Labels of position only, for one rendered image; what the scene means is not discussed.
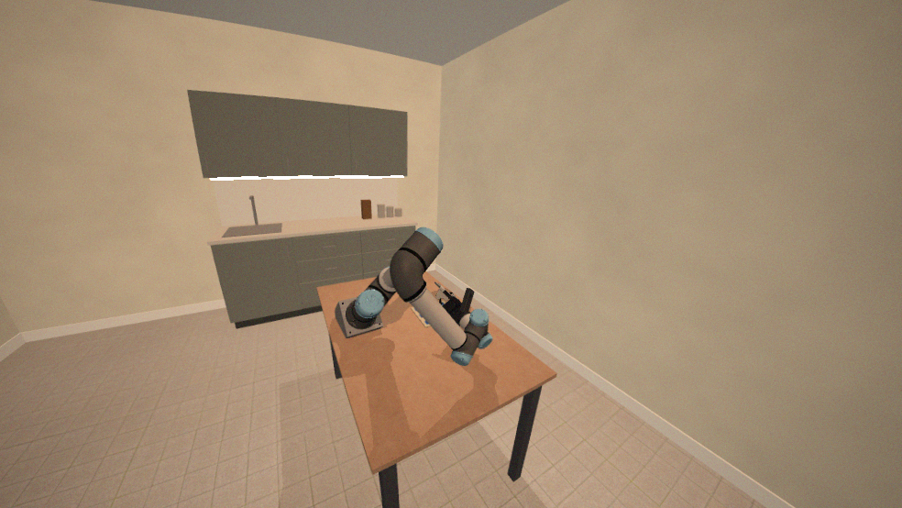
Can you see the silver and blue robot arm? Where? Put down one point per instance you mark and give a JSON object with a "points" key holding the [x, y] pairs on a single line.
{"points": [[405, 273]]}

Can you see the blue and cream chessboard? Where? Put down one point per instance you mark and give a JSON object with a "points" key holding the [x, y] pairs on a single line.
{"points": [[420, 318]]}

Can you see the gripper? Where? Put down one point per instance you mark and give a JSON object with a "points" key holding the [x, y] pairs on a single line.
{"points": [[451, 307]]}

